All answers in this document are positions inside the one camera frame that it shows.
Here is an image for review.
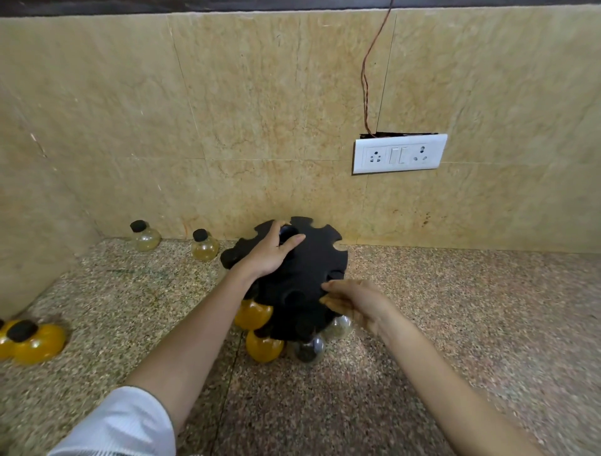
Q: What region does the person's left hand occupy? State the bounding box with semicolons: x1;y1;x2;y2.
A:
236;219;307;282

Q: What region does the person's right forearm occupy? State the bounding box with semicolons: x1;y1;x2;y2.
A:
375;308;546;456

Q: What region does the clear spice jar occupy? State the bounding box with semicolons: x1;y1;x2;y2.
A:
323;315;354;341

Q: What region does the person's left forearm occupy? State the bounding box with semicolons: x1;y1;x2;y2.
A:
124;263;260;434

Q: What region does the pale spice jar black lid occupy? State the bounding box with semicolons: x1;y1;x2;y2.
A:
191;229;220;262
130;220;162;252

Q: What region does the dark spice jar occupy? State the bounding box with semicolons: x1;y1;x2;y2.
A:
288;334;326;364

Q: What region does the white wall socket switch plate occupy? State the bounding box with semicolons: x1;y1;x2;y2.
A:
352;133;449;175

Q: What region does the black round spice rack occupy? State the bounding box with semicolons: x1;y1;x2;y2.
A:
219;216;349;343

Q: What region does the thin red wire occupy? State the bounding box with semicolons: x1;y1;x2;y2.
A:
360;0;395;138

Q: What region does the person's right hand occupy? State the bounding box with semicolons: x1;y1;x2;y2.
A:
319;279;401;337

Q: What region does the white shirt sleeve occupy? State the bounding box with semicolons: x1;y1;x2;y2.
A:
47;386;177;456

